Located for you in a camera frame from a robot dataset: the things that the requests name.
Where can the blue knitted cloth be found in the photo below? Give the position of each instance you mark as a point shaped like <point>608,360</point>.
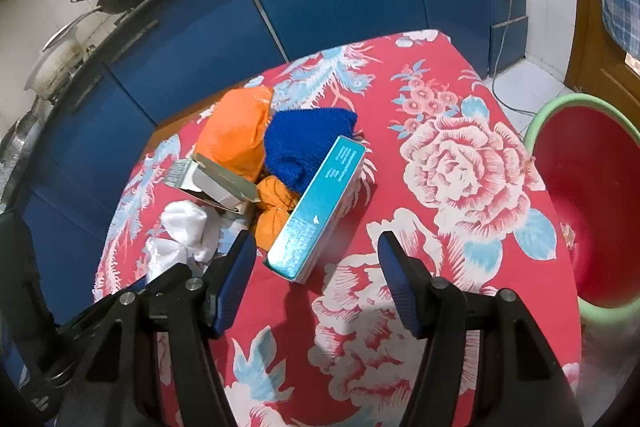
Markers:
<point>305,142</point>

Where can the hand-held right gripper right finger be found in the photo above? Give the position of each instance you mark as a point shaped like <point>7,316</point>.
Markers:
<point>400,277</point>

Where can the orange plastic bag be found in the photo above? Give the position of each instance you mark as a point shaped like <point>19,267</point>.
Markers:
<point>235,132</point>
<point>272,212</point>

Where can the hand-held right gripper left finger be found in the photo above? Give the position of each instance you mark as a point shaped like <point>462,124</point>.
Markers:
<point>235,277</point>

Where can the open grey cardboard box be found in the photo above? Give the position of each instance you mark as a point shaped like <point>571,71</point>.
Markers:
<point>215,184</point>

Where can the red floral tablecloth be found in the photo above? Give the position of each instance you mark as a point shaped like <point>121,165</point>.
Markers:
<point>450,157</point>

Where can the white crumpled tissue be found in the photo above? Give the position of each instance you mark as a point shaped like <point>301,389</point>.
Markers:
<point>182,232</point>

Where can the wooden door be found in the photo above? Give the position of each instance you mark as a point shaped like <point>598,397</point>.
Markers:
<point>595,72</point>

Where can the white pot with lid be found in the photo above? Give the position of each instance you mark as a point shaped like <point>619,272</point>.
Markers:
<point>55,67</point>

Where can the teal cardboard box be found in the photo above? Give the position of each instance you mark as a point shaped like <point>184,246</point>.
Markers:
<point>315,212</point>

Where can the red basin with green rim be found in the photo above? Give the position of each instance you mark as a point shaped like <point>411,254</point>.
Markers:
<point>595,207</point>

